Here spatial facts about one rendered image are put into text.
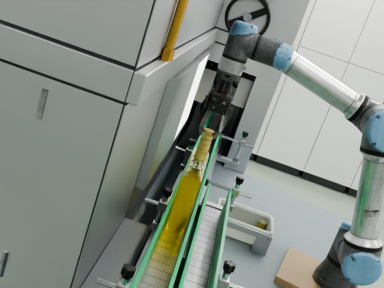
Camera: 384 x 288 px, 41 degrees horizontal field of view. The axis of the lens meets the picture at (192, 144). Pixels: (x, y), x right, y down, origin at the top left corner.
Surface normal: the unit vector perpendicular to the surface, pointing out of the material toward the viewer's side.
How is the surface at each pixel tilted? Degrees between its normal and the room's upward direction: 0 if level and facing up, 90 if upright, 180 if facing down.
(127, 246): 0
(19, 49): 90
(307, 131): 90
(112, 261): 0
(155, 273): 0
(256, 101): 90
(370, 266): 96
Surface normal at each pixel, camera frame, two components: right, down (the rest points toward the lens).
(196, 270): 0.31, -0.90
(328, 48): -0.13, 0.26
